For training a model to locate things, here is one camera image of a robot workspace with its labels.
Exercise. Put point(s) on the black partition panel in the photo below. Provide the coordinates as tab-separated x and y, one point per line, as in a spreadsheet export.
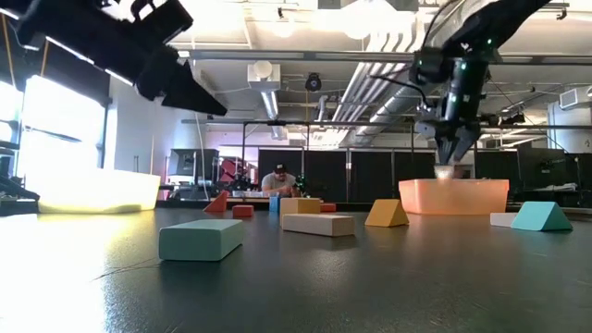
326	176
414	166
268	157
371	176

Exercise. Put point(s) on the teal wedge block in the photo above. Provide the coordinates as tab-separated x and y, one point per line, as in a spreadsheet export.
541	217

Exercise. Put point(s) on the long tan wooden block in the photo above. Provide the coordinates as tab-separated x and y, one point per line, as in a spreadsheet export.
319	224

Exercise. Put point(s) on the silver spiral ventilation duct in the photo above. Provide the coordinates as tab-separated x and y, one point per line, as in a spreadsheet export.
393	111

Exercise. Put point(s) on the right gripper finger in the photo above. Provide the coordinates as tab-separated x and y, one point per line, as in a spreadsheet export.
445	148
466	141

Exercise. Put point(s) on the red rectangular block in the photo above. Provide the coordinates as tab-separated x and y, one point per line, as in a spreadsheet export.
242	211

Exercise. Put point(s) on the black overhead camera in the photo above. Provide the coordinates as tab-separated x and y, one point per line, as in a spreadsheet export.
313	82

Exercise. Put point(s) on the white wall air unit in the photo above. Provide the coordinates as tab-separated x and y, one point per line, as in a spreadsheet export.
575	97

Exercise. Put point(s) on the person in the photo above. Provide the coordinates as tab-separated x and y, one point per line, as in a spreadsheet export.
277	182

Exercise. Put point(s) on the mint rectangular block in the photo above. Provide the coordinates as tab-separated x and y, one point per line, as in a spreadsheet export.
201	238

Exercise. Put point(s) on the orange wedge block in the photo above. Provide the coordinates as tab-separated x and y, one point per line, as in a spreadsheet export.
386	213

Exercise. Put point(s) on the white ceiling unit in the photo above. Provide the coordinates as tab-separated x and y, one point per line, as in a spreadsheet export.
263	74

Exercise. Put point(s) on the white block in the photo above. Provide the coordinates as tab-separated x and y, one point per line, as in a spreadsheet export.
503	219

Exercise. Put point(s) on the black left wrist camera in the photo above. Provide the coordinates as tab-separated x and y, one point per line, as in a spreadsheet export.
164	20

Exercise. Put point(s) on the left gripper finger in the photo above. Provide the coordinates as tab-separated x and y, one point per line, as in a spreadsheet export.
194	94
159	71

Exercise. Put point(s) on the black equipment cabinet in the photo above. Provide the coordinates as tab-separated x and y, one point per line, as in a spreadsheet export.
192	166

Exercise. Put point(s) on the orange plastic bin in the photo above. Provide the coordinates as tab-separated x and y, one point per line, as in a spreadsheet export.
453	199

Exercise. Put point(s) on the bright window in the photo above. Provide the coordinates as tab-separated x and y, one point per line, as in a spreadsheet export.
60	129

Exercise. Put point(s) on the black pipe rack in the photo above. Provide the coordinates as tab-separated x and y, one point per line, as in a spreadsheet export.
347	123

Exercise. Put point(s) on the grey vertical duct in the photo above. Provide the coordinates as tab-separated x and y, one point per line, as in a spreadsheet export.
273	111

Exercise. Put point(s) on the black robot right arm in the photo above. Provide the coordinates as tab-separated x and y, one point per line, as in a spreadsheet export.
499	23

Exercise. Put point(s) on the red triangular wooden block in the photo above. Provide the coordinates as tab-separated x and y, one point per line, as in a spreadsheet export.
218	205

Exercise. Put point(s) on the red machine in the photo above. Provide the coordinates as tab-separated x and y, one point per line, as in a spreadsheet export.
233	171

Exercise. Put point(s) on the yellow plastic bin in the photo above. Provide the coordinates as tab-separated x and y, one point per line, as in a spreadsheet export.
115	194

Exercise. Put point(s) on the black monitor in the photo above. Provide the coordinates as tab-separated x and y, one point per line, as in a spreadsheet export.
536	168

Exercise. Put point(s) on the blue wooden cube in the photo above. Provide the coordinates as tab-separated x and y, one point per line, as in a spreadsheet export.
274	204

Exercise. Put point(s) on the orange-yellow cube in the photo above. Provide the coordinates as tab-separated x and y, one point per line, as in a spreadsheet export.
300	205

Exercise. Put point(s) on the black table mat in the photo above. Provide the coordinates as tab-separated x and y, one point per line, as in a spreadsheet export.
370	287

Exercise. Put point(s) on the grey overhead crossbar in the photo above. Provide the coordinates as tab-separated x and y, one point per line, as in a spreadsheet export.
300	56

